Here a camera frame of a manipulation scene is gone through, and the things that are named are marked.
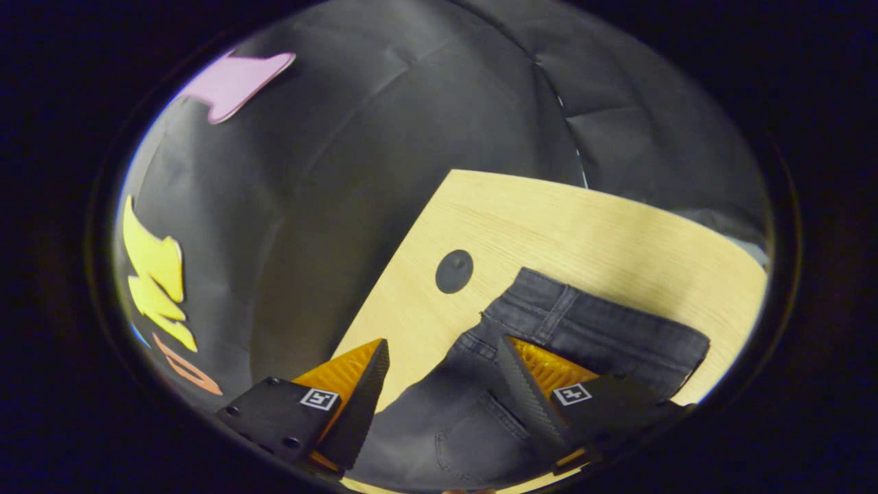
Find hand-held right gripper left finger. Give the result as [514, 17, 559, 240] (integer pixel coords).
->
[217, 338, 391, 475]

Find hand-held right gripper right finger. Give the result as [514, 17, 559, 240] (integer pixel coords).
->
[497, 333, 695, 475]

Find black table cable hole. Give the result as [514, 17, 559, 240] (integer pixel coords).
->
[435, 249, 475, 295]

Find black backdrop cloth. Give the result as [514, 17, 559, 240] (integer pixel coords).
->
[113, 0, 772, 412]

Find black jeans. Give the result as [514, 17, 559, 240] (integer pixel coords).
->
[346, 267, 711, 493]

